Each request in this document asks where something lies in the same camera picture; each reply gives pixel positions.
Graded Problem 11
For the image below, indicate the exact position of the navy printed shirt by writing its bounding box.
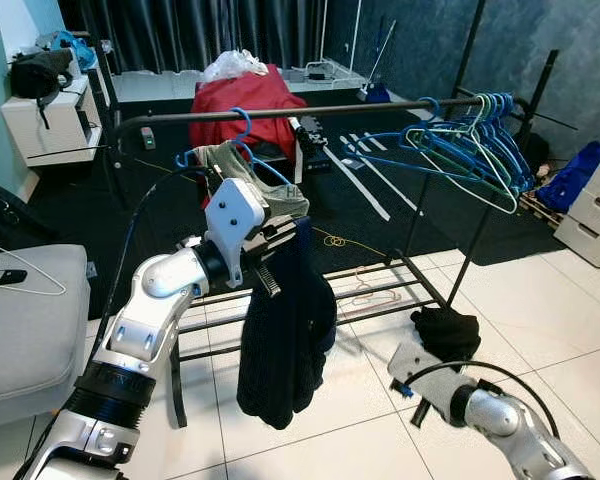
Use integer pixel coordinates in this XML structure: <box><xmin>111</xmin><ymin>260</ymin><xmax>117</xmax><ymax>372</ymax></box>
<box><xmin>237</xmin><ymin>218</ymin><xmax>338</xmax><ymax>431</ymax></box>

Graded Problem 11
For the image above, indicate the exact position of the pink hanger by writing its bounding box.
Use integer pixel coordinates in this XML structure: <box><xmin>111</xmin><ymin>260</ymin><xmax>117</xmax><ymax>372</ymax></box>
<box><xmin>340</xmin><ymin>265</ymin><xmax>406</xmax><ymax>306</ymax></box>

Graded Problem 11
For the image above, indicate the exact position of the blue plastic hanger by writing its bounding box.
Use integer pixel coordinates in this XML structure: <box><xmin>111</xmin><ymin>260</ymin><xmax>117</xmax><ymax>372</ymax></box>
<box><xmin>175</xmin><ymin>107</ymin><xmax>296</xmax><ymax>191</ymax></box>
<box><xmin>450</xmin><ymin>92</ymin><xmax>536</xmax><ymax>196</ymax></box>
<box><xmin>340</xmin><ymin>97</ymin><xmax>501</xmax><ymax>191</ymax></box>

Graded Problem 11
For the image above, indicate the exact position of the white floor slat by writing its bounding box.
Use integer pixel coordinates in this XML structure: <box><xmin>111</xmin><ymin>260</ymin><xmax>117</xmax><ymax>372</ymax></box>
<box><xmin>325</xmin><ymin>145</ymin><xmax>391</xmax><ymax>221</ymax></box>
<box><xmin>345</xmin><ymin>132</ymin><xmax>421</xmax><ymax>214</ymax></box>

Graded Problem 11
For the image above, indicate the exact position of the black metal device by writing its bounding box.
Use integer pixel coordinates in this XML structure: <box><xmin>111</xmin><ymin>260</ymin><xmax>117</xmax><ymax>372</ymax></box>
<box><xmin>292</xmin><ymin>115</ymin><xmax>331</xmax><ymax>171</ymax></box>

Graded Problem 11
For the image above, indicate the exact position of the red cloth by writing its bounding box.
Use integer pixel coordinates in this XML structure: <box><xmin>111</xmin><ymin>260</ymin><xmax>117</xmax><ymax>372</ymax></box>
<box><xmin>188</xmin><ymin>62</ymin><xmax>309</xmax><ymax>156</ymax></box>

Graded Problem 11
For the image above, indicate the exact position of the black clothes rack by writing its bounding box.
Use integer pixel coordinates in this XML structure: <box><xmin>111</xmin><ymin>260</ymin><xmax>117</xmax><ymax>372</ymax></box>
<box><xmin>85</xmin><ymin>0</ymin><xmax>581</xmax><ymax>431</ymax></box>

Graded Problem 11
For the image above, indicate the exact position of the white plastic bag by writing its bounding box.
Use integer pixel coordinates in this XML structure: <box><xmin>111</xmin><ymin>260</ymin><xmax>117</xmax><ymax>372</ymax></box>
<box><xmin>202</xmin><ymin>48</ymin><xmax>271</xmax><ymax>83</ymax></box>

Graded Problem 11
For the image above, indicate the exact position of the blue mop head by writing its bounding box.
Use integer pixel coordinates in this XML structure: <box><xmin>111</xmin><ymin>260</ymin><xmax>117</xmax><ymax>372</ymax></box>
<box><xmin>363</xmin><ymin>82</ymin><xmax>393</xmax><ymax>104</ymax></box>

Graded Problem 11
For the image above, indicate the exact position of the white low platform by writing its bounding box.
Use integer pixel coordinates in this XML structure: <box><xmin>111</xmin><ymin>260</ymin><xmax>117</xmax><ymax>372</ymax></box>
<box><xmin>110</xmin><ymin>68</ymin><xmax>381</xmax><ymax>103</ymax></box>

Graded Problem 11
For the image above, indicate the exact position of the thin black rod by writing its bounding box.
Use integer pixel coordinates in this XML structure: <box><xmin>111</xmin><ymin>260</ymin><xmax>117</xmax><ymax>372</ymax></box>
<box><xmin>25</xmin><ymin>148</ymin><xmax>111</xmax><ymax>161</ymax></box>

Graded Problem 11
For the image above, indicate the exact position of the dark curtain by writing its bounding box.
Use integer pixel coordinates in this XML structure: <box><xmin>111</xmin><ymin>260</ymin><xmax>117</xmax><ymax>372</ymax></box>
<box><xmin>60</xmin><ymin>0</ymin><xmax>371</xmax><ymax>73</ymax></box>

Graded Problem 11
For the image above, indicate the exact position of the white shelf unit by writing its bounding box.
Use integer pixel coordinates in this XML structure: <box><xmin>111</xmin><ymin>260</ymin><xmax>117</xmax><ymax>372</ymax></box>
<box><xmin>0</xmin><ymin>55</ymin><xmax>106</xmax><ymax>168</ymax></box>

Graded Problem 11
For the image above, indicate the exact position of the grey ottoman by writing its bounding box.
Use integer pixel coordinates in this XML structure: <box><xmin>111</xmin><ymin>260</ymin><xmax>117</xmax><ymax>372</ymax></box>
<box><xmin>0</xmin><ymin>245</ymin><xmax>91</xmax><ymax>431</ymax></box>

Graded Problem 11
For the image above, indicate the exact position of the blue plastic bag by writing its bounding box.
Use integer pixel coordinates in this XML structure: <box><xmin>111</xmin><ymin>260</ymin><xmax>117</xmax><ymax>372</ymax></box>
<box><xmin>50</xmin><ymin>30</ymin><xmax>99</xmax><ymax>73</ymax></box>

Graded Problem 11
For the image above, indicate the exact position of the black backpack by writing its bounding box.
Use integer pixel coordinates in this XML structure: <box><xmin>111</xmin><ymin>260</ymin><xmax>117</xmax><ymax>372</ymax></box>
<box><xmin>0</xmin><ymin>183</ymin><xmax>31</xmax><ymax>246</ymax></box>

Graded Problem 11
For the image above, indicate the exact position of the wooden pallet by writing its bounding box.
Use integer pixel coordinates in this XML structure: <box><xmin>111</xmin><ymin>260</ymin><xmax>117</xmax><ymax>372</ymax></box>
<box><xmin>520</xmin><ymin>190</ymin><xmax>571</xmax><ymax>226</ymax></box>

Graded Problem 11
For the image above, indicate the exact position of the black floor bag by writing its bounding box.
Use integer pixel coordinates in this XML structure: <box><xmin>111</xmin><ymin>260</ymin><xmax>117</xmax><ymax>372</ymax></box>
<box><xmin>520</xmin><ymin>130</ymin><xmax>551</xmax><ymax>171</ymax></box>

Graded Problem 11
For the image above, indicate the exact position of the white box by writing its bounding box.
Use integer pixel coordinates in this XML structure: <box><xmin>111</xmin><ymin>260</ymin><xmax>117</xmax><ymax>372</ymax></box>
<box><xmin>555</xmin><ymin>135</ymin><xmax>600</xmax><ymax>269</ymax></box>

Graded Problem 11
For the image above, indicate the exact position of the black handbag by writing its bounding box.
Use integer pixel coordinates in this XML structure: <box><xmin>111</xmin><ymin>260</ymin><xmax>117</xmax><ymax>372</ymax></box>
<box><xmin>8</xmin><ymin>48</ymin><xmax>76</xmax><ymax>101</ymax></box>

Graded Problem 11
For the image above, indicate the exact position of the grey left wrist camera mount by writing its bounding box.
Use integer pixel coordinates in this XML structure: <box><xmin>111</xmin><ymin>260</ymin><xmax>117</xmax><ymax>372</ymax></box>
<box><xmin>202</xmin><ymin>177</ymin><xmax>271</xmax><ymax>286</ymax></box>

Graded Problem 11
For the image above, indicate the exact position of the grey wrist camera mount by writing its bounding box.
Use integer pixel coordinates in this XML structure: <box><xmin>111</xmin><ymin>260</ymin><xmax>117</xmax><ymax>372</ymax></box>
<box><xmin>388</xmin><ymin>340</ymin><xmax>461</xmax><ymax>416</ymax></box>
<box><xmin>202</xmin><ymin>177</ymin><xmax>271</xmax><ymax>286</ymax></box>

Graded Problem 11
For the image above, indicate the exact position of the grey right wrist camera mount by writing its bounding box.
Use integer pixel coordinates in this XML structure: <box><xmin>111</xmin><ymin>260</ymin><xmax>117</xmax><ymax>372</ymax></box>
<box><xmin>388</xmin><ymin>340</ymin><xmax>461</xmax><ymax>416</ymax></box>

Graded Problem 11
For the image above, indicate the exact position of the white wire hanger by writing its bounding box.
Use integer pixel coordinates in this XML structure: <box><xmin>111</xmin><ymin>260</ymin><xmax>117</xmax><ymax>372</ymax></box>
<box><xmin>0</xmin><ymin>245</ymin><xmax>69</xmax><ymax>298</ymax></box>

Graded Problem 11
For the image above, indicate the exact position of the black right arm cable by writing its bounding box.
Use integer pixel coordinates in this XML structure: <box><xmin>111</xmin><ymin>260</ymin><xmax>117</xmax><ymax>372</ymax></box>
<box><xmin>400</xmin><ymin>360</ymin><xmax>561</xmax><ymax>441</ymax></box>

